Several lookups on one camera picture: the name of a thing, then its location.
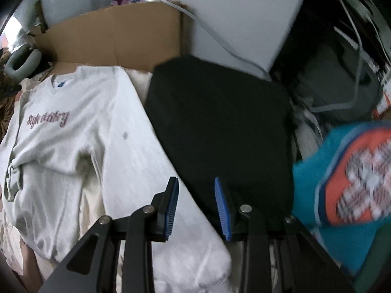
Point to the brown garment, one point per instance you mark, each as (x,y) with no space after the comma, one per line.
(6,113)

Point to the grey neck pillow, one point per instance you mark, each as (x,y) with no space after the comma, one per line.
(30,55)

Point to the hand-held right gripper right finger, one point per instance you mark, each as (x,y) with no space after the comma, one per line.
(221,207)

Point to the light grey sweatshirt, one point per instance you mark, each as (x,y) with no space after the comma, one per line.
(76,143)

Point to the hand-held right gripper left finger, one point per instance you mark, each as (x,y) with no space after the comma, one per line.
(171,210)

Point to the brown cardboard sheet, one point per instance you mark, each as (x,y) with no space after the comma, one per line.
(116,36)

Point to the black garment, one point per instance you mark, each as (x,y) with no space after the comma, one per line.
(220,122)

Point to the grey wrapped mattress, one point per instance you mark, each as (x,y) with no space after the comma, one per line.
(76,0)

